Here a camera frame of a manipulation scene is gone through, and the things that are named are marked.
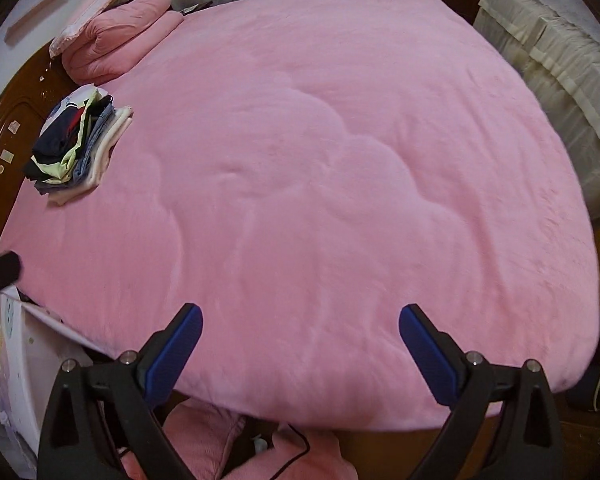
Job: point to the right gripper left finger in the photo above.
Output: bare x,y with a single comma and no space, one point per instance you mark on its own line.
96,412

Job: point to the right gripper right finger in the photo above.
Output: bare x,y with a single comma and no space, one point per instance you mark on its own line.
527,443

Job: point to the navy red varsity jacket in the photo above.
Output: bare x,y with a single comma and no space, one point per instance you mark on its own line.
59,135

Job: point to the stack of folded clothes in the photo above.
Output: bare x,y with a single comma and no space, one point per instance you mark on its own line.
74,147

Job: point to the white patterned storage box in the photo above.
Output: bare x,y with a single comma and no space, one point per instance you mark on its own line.
33,345

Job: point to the pink trousers of operator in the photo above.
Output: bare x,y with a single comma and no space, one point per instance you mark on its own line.
215,443

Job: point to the brown wooden headboard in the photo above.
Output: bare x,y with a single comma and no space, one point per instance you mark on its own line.
24,105

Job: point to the folded pink quilt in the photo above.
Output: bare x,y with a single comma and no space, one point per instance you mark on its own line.
116,40

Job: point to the pink fleece bed blanket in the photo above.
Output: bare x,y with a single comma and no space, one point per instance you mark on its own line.
302,170

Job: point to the pink lace-edged pillow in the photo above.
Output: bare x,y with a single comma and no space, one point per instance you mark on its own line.
86,11

